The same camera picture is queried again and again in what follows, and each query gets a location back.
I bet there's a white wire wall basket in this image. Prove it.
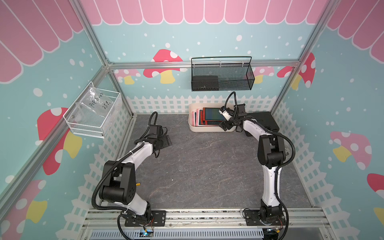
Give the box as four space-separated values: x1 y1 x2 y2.
63 82 123 139

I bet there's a red writing tablet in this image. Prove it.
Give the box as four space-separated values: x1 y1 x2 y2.
198 109 207 127
201 108 226 126

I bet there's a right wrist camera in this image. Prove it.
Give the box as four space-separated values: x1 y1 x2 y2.
219 108 233 121

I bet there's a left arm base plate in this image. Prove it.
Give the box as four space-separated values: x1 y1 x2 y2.
124 211 167 227

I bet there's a red writing tablet top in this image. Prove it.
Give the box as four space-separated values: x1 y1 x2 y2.
201 108 226 126

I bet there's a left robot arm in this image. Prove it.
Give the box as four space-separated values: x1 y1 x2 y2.
91 125 172 226

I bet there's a clear plastic bag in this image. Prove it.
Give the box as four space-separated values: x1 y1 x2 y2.
75 86 114 119

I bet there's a black plastic tool case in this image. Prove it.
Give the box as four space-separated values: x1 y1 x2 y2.
241 112 280 140

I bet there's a black box in basket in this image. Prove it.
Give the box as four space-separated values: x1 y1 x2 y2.
191 76 219 92

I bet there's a green circuit board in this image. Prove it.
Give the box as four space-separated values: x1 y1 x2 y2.
139 230 154 238

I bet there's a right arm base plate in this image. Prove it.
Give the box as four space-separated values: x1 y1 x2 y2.
242 209 286 227

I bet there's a black mesh wall basket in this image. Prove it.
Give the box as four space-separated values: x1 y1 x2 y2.
191 56 255 91

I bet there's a pink writing tablet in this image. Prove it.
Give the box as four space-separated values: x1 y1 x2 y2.
193 110 200 127

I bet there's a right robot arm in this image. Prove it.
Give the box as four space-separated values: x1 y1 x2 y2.
219 104 295 225

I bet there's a white plastic storage box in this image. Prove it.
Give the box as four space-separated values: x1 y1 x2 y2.
188 103 225 133

